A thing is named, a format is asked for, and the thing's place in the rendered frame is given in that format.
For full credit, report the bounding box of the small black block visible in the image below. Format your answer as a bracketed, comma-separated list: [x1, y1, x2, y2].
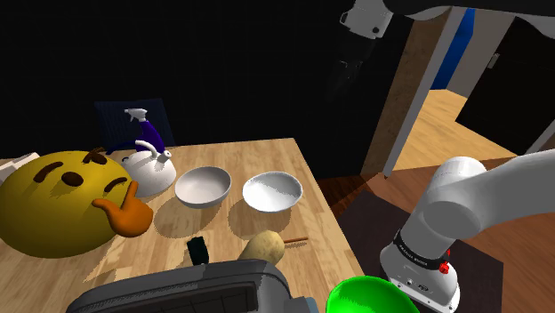
[186, 236, 211, 267]

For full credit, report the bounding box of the white bowl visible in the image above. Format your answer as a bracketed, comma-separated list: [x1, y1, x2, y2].
[174, 165, 233, 210]
[242, 171, 303, 213]

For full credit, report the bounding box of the black door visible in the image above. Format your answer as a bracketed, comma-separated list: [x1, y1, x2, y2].
[454, 15, 555, 157]

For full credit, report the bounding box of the purple spray bottle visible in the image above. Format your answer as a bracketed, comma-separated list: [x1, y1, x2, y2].
[124, 108, 166, 155]

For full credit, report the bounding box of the dark robot stand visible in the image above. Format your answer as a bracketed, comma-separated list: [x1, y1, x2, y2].
[337, 189, 505, 313]

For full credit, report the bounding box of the grey toaster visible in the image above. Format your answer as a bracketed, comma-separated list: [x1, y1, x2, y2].
[65, 259, 320, 313]

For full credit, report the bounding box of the light wooden table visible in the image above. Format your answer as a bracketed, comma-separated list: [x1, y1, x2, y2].
[0, 137, 377, 313]

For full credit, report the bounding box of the white flat object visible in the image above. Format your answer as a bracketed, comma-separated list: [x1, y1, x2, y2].
[0, 151, 41, 187]

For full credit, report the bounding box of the yellow thinking face toy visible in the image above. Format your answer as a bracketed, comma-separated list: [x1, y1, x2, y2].
[0, 147, 155, 260]

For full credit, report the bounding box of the white kettle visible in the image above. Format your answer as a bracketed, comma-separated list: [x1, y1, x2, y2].
[120, 139, 178, 198]

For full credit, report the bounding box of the green bowl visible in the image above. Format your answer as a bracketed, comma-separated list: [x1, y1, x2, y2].
[325, 275, 421, 313]

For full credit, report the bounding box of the tan potato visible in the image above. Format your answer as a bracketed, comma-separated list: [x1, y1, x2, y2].
[237, 229, 286, 267]

